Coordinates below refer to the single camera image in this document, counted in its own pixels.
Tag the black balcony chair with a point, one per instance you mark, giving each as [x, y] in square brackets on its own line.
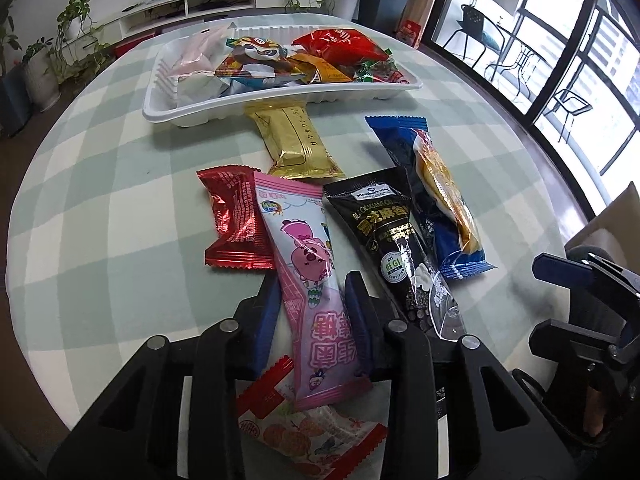
[472, 20]
[572, 102]

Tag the white plastic tray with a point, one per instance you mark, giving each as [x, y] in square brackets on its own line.
[210, 112]

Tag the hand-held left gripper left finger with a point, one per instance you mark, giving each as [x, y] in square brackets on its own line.
[265, 325]

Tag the red paper bag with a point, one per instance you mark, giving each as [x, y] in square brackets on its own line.
[409, 32]

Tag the red foil snack packet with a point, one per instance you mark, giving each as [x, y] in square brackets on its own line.
[235, 215]

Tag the pale pink snack packet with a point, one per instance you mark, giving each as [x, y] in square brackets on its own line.
[200, 52]

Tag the white television cabinet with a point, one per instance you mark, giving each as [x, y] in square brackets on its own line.
[165, 8]

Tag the black snack packet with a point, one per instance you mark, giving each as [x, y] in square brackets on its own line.
[385, 225]

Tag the beige sofa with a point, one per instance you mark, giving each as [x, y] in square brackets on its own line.
[615, 215]

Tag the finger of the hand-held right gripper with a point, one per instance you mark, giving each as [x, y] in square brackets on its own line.
[560, 267]
[565, 340]

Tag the black remote control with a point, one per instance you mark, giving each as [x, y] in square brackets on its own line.
[132, 7]

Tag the red white strawberry packet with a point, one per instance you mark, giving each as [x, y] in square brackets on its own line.
[305, 435]

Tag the blue panda snack packet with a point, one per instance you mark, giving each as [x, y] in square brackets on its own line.
[255, 55]

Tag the green checked tablecloth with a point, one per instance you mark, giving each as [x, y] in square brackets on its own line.
[125, 185]

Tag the white snack packet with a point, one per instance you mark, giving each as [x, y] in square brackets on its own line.
[195, 87]

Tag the pink cartoon snack packet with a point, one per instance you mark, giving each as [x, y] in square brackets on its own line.
[305, 260]

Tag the tall plant in blue pot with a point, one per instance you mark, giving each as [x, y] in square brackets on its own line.
[7, 95]

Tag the red snack bag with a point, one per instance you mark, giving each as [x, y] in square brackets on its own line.
[340, 42]

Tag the green red candy packet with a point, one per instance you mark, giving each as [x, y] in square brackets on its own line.
[380, 72]

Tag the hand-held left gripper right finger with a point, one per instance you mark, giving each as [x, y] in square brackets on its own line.
[360, 320]

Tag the gold snack packet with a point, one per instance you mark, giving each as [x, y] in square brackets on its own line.
[292, 145]

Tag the plant in ribbed white pot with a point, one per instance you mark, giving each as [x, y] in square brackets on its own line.
[40, 80]

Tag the blue orange snack packet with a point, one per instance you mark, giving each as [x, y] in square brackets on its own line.
[440, 195]

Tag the trailing plant on cabinet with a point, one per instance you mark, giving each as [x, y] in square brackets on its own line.
[75, 15]

